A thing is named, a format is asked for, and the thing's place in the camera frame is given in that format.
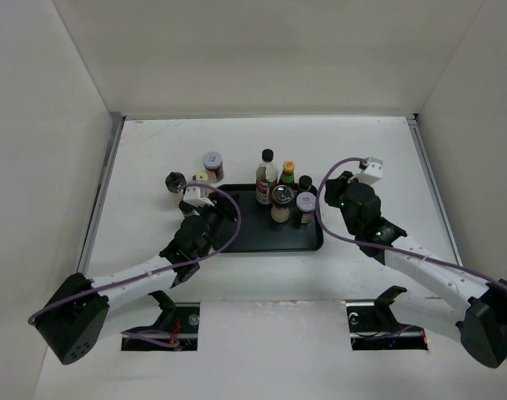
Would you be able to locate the yellow-cap white powder jar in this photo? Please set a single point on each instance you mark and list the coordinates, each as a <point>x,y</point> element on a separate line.
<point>201,179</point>

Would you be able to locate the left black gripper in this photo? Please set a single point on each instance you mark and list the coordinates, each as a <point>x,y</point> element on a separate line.
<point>224,206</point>

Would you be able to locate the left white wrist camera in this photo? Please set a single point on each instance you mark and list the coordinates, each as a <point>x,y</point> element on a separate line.
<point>197,197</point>

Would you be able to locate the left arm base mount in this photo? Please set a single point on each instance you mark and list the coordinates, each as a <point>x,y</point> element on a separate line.
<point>175,329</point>

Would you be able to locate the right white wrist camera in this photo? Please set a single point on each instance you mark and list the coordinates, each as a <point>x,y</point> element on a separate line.
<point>370,171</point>

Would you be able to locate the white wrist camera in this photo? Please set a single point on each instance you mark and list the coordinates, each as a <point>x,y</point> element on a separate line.
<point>197,197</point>
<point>370,171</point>

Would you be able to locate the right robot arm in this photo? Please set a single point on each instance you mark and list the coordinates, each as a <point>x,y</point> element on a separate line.
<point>473,307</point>

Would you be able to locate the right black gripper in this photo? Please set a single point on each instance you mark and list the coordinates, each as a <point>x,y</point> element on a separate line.
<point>333,187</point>

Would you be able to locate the small black-cap spice bottle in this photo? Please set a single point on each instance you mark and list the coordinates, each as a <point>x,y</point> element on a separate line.
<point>305,183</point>

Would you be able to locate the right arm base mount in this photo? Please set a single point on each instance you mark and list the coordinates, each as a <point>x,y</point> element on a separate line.
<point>373,327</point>

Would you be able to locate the red-label lid brown jar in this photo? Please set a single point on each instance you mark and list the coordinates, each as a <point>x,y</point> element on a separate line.
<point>213,165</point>

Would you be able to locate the silver-lid white powder jar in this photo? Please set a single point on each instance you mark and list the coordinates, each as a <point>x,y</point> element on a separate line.
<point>282,200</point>

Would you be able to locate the yellow-cap red sauce bottle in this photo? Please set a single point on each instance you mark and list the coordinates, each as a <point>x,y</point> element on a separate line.
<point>287,175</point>

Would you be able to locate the tall black-cap sauce bottle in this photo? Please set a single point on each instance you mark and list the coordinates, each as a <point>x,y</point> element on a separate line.
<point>266,178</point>

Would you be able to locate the black-cap shaker jar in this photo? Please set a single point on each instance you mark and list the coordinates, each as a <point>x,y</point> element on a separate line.
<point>175,183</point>

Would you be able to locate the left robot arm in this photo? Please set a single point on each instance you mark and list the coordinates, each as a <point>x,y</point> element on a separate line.
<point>135,302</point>

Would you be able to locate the black plastic tray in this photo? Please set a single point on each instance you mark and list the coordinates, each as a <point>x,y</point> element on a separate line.
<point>260,233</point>

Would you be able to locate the red-label lid spice jar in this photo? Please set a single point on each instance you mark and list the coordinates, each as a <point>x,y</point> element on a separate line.
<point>305,207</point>

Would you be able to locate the small dark pepper bottle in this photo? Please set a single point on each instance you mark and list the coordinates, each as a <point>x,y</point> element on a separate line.
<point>187,210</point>

